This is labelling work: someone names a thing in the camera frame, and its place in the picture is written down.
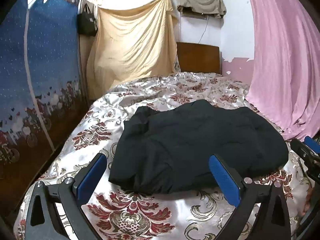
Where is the black padded jacket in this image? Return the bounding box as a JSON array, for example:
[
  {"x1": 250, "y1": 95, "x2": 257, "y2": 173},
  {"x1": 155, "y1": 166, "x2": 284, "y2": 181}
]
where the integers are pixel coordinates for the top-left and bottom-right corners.
[{"x1": 108, "y1": 100, "x2": 289, "y2": 194}]

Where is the yellow hanging sheet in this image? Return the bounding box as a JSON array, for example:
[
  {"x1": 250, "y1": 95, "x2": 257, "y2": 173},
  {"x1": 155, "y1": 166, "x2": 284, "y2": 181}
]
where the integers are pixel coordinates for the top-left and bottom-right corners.
[{"x1": 86, "y1": 0, "x2": 177, "y2": 100}]

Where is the person's right hand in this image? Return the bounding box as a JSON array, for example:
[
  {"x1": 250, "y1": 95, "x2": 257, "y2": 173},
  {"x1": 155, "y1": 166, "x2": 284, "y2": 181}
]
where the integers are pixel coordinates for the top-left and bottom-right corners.
[{"x1": 302, "y1": 188, "x2": 314, "y2": 216}]

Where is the olive cloth on wall unit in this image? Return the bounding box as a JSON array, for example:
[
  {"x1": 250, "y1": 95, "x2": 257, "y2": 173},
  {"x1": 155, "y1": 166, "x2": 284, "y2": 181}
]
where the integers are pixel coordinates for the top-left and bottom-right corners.
[{"x1": 176, "y1": 0, "x2": 227, "y2": 18}]

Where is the thin wall cable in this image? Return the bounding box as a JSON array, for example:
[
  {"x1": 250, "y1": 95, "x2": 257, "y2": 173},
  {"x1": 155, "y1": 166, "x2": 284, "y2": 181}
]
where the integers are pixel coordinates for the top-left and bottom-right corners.
[{"x1": 197, "y1": 16, "x2": 210, "y2": 45}]

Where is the black hanging bag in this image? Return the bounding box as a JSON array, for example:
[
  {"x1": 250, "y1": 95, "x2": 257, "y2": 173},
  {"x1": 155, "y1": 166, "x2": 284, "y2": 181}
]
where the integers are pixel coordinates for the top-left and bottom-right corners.
[{"x1": 77, "y1": 3, "x2": 98, "y2": 36}]

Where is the floral satin bed cover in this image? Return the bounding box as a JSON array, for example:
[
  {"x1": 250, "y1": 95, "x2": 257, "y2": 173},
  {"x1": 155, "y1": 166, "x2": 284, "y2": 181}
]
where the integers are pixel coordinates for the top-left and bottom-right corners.
[{"x1": 13, "y1": 71, "x2": 316, "y2": 240}]

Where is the pink curtain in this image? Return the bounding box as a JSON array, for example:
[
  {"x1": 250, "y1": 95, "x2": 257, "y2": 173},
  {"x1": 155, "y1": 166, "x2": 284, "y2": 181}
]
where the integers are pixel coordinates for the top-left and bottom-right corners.
[{"x1": 246, "y1": 0, "x2": 319, "y2": 140}]

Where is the brown wooden headboard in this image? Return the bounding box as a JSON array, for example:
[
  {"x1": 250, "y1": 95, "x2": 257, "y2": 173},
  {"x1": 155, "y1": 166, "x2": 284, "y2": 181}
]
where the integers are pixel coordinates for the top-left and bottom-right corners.
[{"x1": 177, "y1": 42, "x2": 221, "y2": 74}]

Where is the blue fabric wardrobe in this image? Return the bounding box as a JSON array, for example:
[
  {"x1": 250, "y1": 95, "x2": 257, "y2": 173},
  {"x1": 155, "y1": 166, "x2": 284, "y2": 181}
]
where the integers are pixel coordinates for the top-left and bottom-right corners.
[{"x1": 0, "y1": 0, "x2": 89, "y2": 165}]

